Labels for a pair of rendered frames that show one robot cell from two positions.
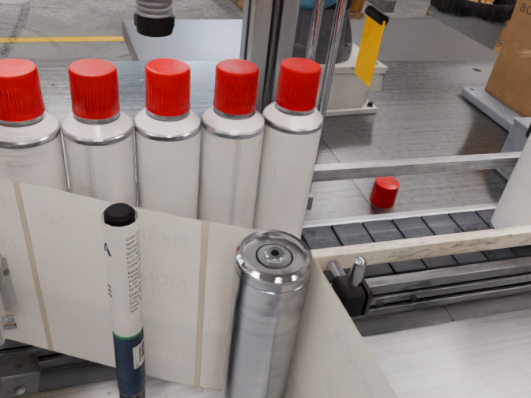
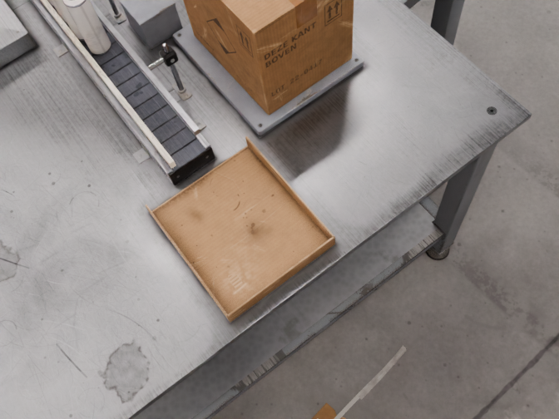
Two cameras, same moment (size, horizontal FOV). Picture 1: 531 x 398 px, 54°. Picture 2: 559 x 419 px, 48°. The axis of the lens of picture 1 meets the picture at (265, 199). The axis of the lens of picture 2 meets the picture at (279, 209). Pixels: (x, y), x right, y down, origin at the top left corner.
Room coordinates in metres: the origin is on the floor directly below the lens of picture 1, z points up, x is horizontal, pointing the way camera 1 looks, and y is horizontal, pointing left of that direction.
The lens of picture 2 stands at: (0.80, -1.54, 2.00)
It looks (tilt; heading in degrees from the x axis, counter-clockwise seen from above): 65 degrees down; 84
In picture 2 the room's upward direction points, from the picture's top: 12 degrees counter-clockwise
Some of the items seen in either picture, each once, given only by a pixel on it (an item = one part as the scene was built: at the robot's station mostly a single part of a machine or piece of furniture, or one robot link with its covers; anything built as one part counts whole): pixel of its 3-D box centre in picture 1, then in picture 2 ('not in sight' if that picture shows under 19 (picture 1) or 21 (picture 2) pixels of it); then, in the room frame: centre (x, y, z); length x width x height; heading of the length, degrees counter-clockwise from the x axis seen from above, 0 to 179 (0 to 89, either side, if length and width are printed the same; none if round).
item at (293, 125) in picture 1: (284, 172); not in sight; (0.39, -0.01, 0.98); 0.05 x 0.05 x 0.20
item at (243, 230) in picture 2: not in sight; (239, 224); (0.76, -1.00, 0.85); 0.30 x 0.26 x 0.04; 111
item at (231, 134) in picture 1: (228, 178); not in sight; (0.37, 0.03, 0.98); 0.05 x 0.05 x 0.20
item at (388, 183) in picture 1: (384, 191); not in sight; (0.60, -0.16, 0.85); 0.03 x 0.03 x 0.03
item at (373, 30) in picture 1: (369, 46); not in sight; (0.43, -0.07, 1.09); 0.03 x 0.01 x 0.06; 21
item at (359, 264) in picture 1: (348, 306); not in sight; (0.33, -0.09, 0.89); 0.03 x 0.03 x 0.12; 21
